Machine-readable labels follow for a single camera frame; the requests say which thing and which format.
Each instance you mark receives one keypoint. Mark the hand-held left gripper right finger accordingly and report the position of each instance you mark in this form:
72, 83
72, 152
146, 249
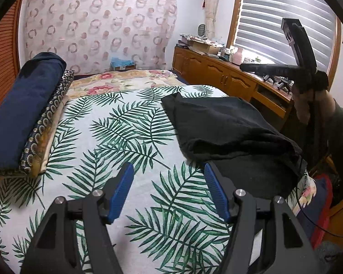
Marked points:
215, 194

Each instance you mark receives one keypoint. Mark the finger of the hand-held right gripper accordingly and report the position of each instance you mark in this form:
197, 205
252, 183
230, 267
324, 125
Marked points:
260, 68

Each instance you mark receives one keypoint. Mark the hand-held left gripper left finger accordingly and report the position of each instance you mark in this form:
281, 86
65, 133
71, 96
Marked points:
121, 191

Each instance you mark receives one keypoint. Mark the black printed t-shirt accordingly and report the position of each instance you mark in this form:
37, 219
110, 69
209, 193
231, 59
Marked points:
231, 125

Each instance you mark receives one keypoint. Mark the person's right forearm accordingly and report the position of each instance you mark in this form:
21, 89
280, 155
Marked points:
341, 122

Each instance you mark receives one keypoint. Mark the person's right hand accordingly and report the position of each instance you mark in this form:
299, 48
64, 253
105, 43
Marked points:
303, 105

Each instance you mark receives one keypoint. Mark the pink jar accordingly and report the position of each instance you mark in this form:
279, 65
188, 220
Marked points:
237, 56

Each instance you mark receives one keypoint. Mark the wooden cabinet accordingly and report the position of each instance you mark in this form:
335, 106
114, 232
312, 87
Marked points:
217, 74

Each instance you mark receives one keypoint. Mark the white window blind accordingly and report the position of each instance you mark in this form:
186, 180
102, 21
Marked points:
268, 14

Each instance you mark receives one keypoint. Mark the palm leaf bed sheet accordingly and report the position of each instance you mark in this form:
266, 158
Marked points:
103, 148

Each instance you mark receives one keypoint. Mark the cardboard box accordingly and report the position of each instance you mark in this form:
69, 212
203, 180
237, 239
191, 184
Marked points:
205, 48

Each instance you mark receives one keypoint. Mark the small white fan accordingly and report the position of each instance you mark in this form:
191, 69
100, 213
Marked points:
202, 30

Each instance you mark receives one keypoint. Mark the beige side curtain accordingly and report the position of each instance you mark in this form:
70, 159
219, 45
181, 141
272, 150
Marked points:
213, 5

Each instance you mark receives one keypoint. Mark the red and blue bag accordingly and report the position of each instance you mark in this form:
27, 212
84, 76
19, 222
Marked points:
317, 205

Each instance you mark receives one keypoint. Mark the dark patterned folded cloth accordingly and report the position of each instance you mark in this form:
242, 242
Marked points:
51, 111

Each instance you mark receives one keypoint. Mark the floral quilt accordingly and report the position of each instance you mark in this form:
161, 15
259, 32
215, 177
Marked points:
117, 80

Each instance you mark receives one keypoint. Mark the blue cloth box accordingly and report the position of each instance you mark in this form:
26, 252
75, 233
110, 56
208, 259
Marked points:
123, 64

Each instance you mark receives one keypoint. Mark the navy blue folded blanket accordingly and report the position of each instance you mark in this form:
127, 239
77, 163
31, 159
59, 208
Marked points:
23, 105

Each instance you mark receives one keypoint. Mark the circle patterned curtain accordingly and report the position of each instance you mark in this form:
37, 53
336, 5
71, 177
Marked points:
103, 20

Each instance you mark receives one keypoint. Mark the wooden louvered door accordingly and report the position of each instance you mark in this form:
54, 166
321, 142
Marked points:
5, 62

